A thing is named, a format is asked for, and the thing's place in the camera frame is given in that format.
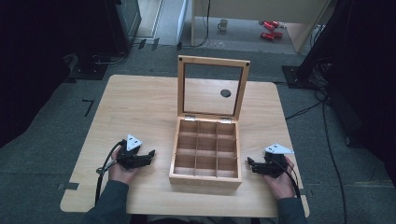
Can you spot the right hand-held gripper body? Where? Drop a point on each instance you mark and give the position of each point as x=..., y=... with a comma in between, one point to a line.
x=274, y=166

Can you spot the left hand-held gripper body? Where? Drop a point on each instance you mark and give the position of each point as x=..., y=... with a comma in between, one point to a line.
x=127, y=158

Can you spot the wooden compartment box with lid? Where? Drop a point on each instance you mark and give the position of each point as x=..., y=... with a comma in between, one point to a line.
x=206, y=182

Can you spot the person's left hand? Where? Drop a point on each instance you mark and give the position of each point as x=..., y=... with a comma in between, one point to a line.
x=120, y=175

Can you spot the person's right hand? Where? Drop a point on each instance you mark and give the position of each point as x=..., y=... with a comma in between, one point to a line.
x=280, y=186

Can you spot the black floor tape strips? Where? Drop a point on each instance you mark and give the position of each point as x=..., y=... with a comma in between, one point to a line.
x=148, y=43

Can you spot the dark curtain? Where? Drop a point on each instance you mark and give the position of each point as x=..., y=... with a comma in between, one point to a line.
x=364, y=77
x=28, y=62

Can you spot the red can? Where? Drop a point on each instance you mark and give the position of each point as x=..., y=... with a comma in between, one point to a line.
x=271, y=35
x=271, y=25

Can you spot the white board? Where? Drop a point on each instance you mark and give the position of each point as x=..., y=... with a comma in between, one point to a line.
x=182, y=21

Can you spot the grey mug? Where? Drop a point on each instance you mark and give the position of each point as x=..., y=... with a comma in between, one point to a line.
x=222, y=25

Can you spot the black stand base plate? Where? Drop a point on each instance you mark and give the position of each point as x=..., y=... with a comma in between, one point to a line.
x=295, y=77
x=90, y=70

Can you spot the light wooden shelf frame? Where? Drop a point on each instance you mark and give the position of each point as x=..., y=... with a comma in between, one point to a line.
x=299, y=37

